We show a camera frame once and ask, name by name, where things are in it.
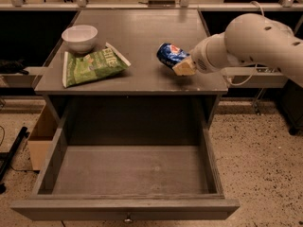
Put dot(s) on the open grey top drawer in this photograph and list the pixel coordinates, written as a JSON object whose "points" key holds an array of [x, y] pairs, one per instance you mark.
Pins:
{"points": [[148, 157]]}

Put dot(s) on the green chip bag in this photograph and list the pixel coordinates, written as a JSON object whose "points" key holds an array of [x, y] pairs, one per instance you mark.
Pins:
{"points": [[97, 65]]}

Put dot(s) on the metal drawer knob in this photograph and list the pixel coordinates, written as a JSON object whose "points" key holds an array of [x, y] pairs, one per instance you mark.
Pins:
{"points": [[128, 219]]}

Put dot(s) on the black stand leg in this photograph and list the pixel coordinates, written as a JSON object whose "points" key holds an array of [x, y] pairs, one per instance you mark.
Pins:
{"points": [[6, 157]]}

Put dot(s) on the black object on shelf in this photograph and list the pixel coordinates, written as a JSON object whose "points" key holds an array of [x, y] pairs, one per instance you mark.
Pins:
{"points": [[12, 67]]}

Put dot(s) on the cardboard box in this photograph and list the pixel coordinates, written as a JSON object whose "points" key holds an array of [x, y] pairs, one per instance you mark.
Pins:
{"points": [[41, 137]]}

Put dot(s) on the white ceramic bowl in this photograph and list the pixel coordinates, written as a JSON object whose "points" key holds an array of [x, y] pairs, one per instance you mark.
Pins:
{"points": [[80, 39]]}

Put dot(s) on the blue pepsi can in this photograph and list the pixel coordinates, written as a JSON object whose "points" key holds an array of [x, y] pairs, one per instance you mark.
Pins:
{"points": [[170, 54]]}

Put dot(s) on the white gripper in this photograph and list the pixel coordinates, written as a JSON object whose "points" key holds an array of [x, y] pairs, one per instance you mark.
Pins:
{"points": [[200, 57]]}

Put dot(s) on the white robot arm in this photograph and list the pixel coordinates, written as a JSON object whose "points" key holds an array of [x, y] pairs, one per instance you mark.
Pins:
{"points": [[248, 39]]}

